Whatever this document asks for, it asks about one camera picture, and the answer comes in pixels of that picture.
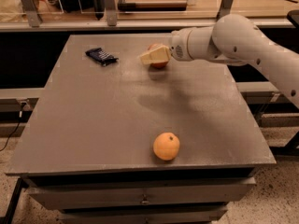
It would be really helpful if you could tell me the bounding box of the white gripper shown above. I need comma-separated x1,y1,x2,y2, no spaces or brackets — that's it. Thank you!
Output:
139,27,215,65

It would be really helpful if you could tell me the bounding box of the red apple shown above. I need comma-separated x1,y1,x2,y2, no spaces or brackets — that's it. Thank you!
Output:
148,43,169,69

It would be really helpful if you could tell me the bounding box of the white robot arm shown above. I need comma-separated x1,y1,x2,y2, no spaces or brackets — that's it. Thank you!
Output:
140,14,299,107

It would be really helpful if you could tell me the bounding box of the dark blue rxbar wrapper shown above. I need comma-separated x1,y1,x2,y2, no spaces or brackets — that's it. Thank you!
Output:
85,48,118,66

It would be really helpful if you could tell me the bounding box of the orange fruit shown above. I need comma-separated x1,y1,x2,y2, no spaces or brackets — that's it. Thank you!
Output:
153,133,180,161

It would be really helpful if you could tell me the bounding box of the grey drawer cabinet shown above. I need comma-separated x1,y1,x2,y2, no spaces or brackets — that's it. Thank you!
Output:
7,34,274,224

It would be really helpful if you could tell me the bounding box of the middle metal railing bracket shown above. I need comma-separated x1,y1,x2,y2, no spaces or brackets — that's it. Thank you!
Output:
104,0,118,26

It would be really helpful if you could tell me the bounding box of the metal railing bracket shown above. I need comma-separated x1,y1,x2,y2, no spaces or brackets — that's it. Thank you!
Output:
216,0,234,20
21,0,42,28
104,0,118,26

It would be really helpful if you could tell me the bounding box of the right metal railing bracket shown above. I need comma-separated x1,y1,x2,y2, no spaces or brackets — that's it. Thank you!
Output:
216,0,234,20

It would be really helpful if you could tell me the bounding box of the left metal railing bracket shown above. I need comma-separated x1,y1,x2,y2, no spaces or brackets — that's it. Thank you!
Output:
21,0,42,28

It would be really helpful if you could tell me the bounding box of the black cable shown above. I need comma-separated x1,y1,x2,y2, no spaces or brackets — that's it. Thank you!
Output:
0,100,28,152

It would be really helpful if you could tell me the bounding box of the metal drawer handle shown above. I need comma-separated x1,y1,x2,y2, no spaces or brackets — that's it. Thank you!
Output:
140,194,150,205

